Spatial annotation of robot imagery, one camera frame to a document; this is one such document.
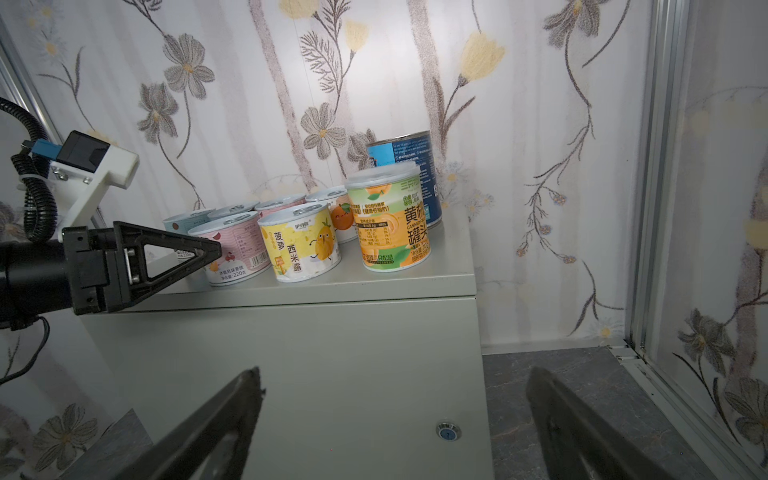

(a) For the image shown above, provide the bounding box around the white lid can beige label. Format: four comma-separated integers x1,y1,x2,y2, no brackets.
189,211,271,287

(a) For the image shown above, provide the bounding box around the white lid can blue label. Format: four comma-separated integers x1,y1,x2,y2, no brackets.
163,209,212,235

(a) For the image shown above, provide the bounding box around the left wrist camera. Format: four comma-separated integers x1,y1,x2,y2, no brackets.
31,131,140,237

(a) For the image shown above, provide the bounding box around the grey metal cabinet box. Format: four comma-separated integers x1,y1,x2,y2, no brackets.
82,212,493,479

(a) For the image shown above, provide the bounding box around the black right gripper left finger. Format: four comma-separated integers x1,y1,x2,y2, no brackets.
115,367,264,479

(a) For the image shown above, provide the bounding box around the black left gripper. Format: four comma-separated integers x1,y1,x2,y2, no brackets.
61,222,222,315

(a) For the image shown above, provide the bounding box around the large blue labelled can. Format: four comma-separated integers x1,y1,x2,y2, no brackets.
365,130,444,229

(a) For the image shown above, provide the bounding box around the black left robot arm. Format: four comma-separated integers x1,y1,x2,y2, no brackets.
1,99,222,340

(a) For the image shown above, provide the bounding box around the plastic lid can yellow label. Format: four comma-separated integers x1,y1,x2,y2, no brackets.
345,161,431,273

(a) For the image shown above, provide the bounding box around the round cabinet lock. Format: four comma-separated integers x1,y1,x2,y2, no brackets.
436,421,462,442

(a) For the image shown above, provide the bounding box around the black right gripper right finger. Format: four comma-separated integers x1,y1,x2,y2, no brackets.
526,367,671,479

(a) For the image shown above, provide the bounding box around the white lid can orange label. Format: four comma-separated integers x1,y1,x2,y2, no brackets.
305,186,357,244

